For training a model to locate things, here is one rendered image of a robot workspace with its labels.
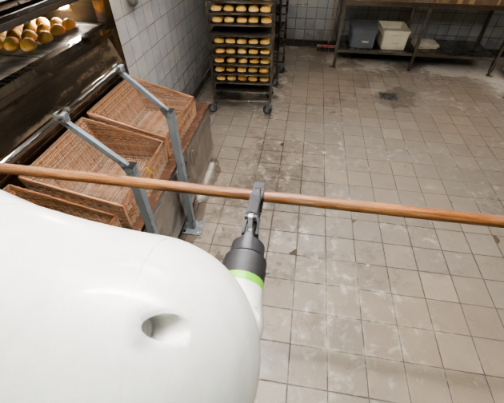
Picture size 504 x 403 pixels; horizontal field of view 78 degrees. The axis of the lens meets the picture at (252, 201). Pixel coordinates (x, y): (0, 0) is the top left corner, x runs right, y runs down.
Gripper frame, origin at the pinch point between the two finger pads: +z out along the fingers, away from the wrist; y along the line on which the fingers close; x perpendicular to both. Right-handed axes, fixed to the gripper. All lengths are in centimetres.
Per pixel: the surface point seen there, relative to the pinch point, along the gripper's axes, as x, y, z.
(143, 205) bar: -58, 46, 35
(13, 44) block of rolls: -141, -3, 95
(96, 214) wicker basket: -77, 47, 27
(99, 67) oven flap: -115, 18, 122
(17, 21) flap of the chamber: -102, -23, 60
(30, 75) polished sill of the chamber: -116, 2, 69
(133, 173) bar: -57, 26, 35
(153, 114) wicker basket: -97, 59, 142
